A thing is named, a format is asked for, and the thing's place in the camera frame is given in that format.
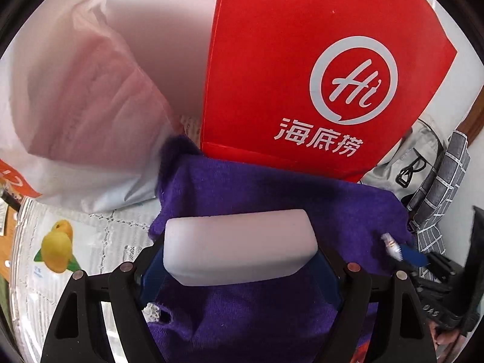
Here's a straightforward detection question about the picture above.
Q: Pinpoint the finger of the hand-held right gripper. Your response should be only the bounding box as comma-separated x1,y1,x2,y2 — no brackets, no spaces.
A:
396,243,430,270

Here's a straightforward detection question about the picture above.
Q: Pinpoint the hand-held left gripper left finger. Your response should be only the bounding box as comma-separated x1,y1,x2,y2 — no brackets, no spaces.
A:
40,234,179,363

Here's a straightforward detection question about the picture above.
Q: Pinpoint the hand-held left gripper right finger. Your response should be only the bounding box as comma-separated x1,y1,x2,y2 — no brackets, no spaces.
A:
302,250,436,363

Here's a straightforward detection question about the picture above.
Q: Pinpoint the white patterned sock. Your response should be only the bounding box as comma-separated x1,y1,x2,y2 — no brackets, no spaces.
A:
381,233,402,262

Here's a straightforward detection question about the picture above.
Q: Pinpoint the white sponge block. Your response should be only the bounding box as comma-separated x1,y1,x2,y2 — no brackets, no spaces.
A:
162,209,319,287

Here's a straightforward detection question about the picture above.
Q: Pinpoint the person's right hand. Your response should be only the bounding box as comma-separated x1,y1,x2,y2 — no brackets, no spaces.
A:
434,331,469,363

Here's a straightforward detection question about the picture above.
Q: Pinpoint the grey checked cloth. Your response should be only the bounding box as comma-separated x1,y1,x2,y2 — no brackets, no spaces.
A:
401,130,471,269

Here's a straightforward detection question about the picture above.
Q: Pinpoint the grey backpack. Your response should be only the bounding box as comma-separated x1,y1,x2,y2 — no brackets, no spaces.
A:
361,117,450,205

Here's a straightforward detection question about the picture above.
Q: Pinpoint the purple knit cloth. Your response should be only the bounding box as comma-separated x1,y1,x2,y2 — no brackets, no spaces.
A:
147,134,417,363

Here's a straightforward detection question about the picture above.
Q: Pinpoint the wooden nightstand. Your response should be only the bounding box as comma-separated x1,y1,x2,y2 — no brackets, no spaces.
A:
0,212,20,284

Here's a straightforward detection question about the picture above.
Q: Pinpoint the white plastic shopping bag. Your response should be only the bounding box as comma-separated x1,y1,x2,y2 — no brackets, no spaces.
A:
0,0,224,214

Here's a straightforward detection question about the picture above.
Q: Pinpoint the red paper bag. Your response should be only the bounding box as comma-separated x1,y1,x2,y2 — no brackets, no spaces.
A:
200,0,458,184

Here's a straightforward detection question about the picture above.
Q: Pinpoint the wooden door frame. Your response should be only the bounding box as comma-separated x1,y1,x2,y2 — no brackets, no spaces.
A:
456,115,484,142

